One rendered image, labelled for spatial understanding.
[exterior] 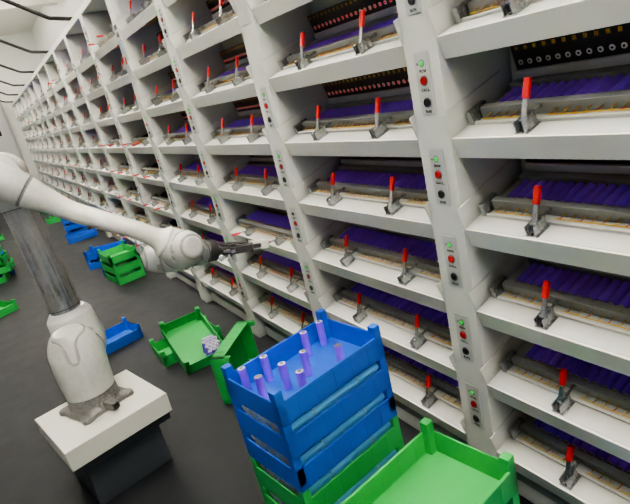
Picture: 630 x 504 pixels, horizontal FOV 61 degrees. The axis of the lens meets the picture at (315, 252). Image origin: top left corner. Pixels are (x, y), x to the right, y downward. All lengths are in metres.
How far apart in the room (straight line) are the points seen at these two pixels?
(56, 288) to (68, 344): 0.24
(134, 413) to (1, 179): 0.79
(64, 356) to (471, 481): 1.23
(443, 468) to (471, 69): 0.80
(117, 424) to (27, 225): 0.69
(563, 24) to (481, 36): 0.15
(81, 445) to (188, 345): 0.95
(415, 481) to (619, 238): 0.59
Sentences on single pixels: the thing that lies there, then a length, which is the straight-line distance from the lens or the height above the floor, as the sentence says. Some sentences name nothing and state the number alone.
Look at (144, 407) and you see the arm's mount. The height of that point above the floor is 0.26.
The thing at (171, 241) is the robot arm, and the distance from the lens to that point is 1.64.
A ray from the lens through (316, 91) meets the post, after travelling 1.76.
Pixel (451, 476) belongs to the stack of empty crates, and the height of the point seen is 0.32.
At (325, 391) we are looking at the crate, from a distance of 1.14.
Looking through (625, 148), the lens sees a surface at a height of 0.90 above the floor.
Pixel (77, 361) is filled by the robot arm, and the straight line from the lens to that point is 1.82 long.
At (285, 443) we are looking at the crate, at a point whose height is 0.44.
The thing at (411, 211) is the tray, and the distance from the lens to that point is 1.33.
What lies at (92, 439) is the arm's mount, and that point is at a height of 0.26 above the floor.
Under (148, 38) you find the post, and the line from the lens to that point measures 3.04.
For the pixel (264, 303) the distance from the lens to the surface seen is 2.49.
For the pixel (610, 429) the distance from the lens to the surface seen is 1.22.
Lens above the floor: 1.11
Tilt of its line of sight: 18 degrees down
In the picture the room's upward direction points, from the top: 14 degrees counter-clockwise
